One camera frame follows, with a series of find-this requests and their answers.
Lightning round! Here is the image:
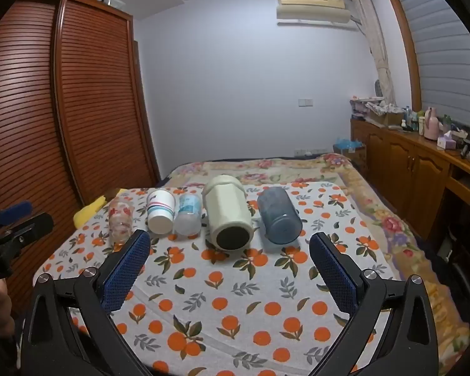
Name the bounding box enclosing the blue translucent plastic cup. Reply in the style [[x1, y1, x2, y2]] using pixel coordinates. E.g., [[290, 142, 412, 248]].
[[257, 187, 303, 244]]

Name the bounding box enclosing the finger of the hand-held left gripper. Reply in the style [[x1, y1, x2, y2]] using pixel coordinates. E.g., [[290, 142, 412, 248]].
[[0, 201, 34, 228], [0, 212, 55, 252]]

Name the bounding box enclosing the blue plastic bag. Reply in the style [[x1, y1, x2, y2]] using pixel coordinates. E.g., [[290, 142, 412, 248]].
[[334, 137, 367, 152]]

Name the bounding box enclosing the floral glass cup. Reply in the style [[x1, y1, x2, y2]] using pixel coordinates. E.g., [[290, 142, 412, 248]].
[[108, 196, 136, 246]]

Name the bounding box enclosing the clear cup with blue label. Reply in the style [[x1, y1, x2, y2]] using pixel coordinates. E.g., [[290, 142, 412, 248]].
[[174, 192, 203, 237]]

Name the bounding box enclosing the wooden window frame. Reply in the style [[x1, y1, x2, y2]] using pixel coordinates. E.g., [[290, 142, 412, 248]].
[[380, 0, 424, 115]]

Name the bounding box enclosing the grey window blind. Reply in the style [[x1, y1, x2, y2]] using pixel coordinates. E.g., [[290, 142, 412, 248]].
[[388, 0, 470, 144]]

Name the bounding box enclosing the yellow cloth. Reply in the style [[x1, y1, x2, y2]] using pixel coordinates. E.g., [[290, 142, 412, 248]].
[[73, 196, 107, 228]]

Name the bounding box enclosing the wooden sideboard cabinet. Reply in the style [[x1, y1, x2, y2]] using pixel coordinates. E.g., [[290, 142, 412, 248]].
[[350, 117, 470, 244]]

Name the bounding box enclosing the floral bedspread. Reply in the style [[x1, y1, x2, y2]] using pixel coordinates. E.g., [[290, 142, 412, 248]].
[[159, 153, 470, 376]]

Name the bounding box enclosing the orange fruit print cloth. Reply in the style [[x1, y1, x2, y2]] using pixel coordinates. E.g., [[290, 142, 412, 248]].
[[32, 182, 401, 376]]

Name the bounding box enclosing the cream tied curtain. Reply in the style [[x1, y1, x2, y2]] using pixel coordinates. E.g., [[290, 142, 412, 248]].
[[348, 0, 396, 107]]

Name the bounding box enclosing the white striped paper cup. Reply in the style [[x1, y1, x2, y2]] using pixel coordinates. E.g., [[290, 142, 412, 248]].
[[146, 189, 177, 234]]

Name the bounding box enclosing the person's left hand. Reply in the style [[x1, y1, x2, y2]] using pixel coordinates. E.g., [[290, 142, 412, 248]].
[[0, 277, 16, 339]]

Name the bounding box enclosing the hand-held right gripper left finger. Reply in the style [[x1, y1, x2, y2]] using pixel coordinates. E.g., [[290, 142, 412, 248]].
[[19, 229, 158, 376]]

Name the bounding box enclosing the brown louvred wooden wardrobe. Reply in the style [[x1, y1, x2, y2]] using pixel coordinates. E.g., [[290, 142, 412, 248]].
[[0, 0, 161, 324]]

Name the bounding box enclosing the cream insulated cup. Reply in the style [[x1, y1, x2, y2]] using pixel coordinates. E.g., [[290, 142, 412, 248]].
[[201, 175, 255, 252]]

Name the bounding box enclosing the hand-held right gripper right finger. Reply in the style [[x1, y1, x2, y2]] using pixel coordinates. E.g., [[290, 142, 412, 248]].
[[309, 232, 440, 376]]

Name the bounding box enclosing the open box of clutter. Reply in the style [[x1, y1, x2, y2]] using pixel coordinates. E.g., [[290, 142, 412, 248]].
[[366, 101, 404, 128]]

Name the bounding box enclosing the pink tissue box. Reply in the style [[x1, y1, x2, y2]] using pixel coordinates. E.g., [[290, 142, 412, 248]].
[[436, 132, 459, 150]]

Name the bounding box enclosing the pink thermos jug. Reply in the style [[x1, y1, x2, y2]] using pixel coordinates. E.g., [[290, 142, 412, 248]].
[[423, 106, 440, 141]]

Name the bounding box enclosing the black chair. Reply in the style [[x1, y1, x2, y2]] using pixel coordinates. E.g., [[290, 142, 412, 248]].
[[435, 223, 470, 322]]

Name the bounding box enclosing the wall air conditioner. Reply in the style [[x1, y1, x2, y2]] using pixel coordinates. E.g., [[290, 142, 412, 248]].
[[276, 0, 353, 28]]

